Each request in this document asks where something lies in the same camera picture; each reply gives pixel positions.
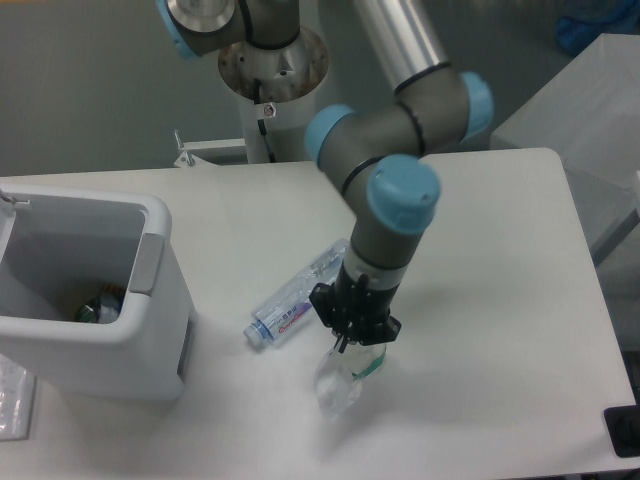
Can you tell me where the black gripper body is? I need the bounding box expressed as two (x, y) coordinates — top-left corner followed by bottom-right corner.
(310, 265), (402, 346)

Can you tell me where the clear plastic wrapper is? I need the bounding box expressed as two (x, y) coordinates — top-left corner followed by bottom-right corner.
(314, 343), (387, 421)

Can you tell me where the clear plastic water bottle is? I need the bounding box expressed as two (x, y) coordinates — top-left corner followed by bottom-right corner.
(243, 238), (348, 351)

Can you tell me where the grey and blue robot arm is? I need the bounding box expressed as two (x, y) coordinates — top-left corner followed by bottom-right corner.
(157, 1), (494, 351)

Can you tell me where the trash inside the can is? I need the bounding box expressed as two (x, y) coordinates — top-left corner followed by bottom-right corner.
(74, 284), (126, 324)

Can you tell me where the white plastic trash can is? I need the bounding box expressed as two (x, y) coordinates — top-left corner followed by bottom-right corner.
(1, 183), (195, 401)

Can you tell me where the black device at right edge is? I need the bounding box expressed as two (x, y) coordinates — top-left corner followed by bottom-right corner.
(603, 405), (639, 458)

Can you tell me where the grey covered side table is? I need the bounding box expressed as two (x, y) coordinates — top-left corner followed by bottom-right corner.
(490, 34), (639, 264)

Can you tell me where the blue bag in corner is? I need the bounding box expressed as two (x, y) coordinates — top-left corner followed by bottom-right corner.
(555, 0), (639, 57)

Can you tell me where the white metal mounting bracket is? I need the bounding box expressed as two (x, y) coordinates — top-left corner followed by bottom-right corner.
(173, 129), (248, 168)

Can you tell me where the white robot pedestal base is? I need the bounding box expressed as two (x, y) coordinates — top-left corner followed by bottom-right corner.
(218, 27), (329, 164)

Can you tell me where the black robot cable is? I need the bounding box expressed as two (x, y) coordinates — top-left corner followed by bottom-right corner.
(252, 78), (277, 164)

